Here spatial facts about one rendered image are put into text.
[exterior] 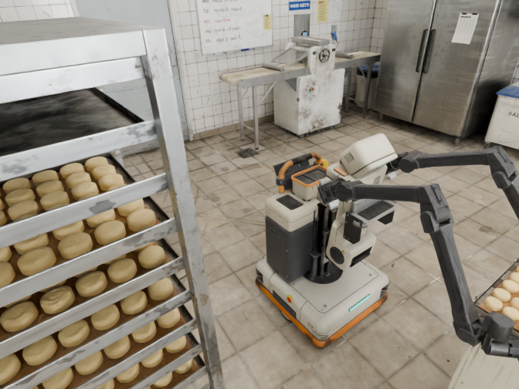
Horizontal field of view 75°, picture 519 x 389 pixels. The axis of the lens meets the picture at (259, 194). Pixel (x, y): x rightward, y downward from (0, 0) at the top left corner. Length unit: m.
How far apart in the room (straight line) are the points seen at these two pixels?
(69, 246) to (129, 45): 0.33
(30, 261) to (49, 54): 0.32
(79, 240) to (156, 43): 0.34
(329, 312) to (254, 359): 0.53
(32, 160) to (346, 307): 1.84
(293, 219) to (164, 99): 1.42
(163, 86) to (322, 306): 1.75
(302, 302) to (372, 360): 0.52
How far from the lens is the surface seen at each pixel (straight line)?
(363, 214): 1.69
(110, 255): 0.61
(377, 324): 2.42
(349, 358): 2.24
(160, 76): 0.50
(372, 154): 1.57
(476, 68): 4.74
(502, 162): 1.62
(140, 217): 0.65
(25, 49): 0.46
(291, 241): 1.93
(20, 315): 0.70
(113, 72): 0.51
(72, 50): 0.47
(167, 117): 0.51
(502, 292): 1.48
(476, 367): 1.64
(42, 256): 0.64
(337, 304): 2.10
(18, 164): 0.52
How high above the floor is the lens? 1.86
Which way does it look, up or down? 31 degrees down
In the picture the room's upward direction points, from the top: 3 degrees counter-clockwise
